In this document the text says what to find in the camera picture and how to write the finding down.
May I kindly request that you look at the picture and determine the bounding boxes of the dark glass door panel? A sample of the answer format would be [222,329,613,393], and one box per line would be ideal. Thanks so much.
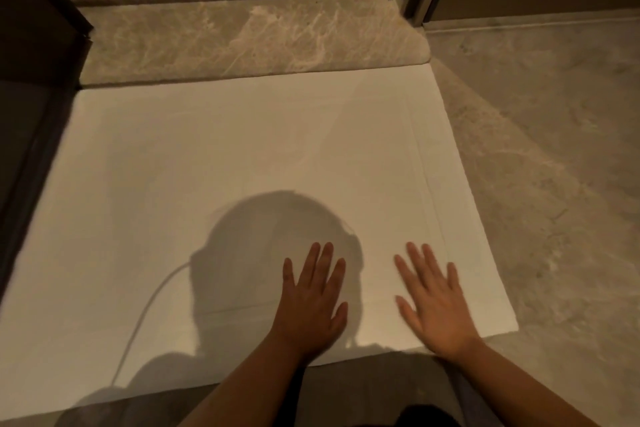
[0,0,95,303]

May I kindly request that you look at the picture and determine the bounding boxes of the person's left hand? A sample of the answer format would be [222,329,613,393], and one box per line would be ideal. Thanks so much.
[270,242,349,365]

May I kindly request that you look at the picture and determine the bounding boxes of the person's left forearm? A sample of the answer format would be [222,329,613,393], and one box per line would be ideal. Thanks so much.
[177,332,307,427]

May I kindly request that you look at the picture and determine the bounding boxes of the person's grey trousers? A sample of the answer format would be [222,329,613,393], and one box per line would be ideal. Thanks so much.
[50,353,493,427]

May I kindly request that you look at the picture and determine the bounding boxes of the person's right hand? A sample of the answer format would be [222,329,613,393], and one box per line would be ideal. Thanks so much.
[393,242,484,360]

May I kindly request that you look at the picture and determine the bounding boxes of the white bath mat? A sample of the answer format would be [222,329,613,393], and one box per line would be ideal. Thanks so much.
[0,63,520,422]

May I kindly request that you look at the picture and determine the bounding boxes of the person's right forearm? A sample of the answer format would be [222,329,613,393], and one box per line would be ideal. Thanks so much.
[444,338,598,427]

